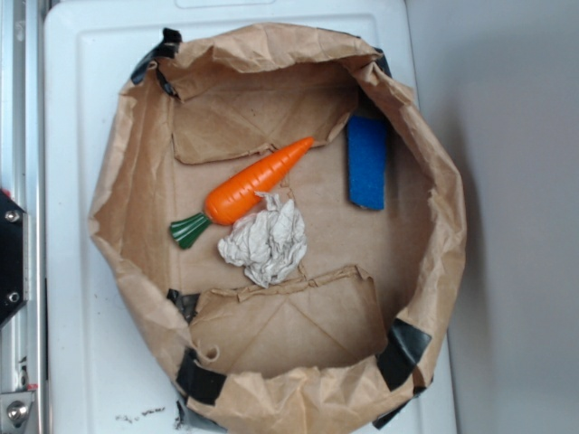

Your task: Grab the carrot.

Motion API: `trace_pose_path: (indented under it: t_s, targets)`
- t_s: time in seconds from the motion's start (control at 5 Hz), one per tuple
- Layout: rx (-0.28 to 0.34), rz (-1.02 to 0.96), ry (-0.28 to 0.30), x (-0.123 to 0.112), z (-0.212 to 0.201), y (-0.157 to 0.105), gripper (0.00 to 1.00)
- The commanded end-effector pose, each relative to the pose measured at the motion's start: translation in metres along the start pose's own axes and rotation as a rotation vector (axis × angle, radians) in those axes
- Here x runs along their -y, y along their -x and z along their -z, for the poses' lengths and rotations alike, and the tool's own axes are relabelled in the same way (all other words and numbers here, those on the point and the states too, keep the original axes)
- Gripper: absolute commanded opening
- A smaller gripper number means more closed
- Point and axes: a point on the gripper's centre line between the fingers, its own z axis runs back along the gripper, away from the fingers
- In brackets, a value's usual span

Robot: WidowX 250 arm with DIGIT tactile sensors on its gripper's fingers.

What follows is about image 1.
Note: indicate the orange toy carrot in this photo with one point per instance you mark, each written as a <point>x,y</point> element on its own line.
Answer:
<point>232,199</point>

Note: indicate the brown paper bag tray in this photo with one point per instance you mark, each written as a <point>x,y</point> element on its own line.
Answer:
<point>319,352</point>

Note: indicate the crumpled white paper ball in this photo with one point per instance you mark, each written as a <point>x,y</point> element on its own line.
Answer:
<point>269,244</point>

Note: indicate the blue sponge block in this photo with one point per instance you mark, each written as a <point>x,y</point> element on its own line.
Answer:
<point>366,161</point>

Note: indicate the white plastic tray lid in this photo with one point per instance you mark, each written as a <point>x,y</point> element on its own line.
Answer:
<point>103,377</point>

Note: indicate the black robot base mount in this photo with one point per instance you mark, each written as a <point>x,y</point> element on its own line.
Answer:
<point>13,259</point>

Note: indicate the aluminium frame rail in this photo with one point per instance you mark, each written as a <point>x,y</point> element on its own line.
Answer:
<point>24,402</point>

